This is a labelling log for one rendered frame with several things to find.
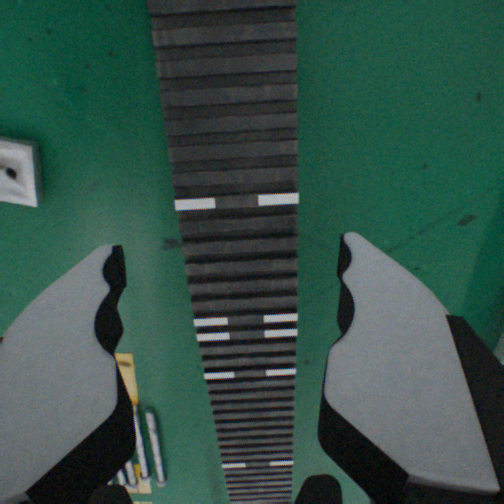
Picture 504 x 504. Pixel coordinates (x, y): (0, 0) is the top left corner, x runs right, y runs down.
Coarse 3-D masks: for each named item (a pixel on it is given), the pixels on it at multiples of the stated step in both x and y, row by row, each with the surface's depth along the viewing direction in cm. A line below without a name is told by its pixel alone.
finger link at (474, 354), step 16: (448, 320) 8; (464, 320) 8; (464, 336) 7; (464, 352) 7; (480, 352) 7; (464, 368) 7; (480, 368) 7; (496, 368) 7; (480, 384) 6; (496, 384) 6; (480, 400) 6; (496, 400) 6; (480, 416) 6; (496, 416) 6; (496, 432) 6; (496, 448) 5; (496, 464) 5; (416, 496) 5; (432, 496) 5; (448, 496) 5; (464, 496) 5; (480, 496) 5; (496, 496) 5
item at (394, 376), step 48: (384, 288) 9; (384, 336) 7; (432, 336) 7; (336, 384) 6; (384, 384) 6; (432, 384) 6; (336, 432) 6; (384, 432) 6; (432, 432) 6; (480, 432) 6; (384, 480) 6; (432, 480) 5; (480, 480) 5
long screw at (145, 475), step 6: (132, 402) 26; (138, 414) 26; (138, 420) 26; (138, 426) 27; (138, 432) 27; (138, 438) 27; (138, 444) 28; (138, 450) 28; (144, 450) 29; (138, 456) 29; (144, 456) 29; (144, 462) 29; (144, 468) 30; (144, 474) 30; (150, 474) 31; (144, 480) 30
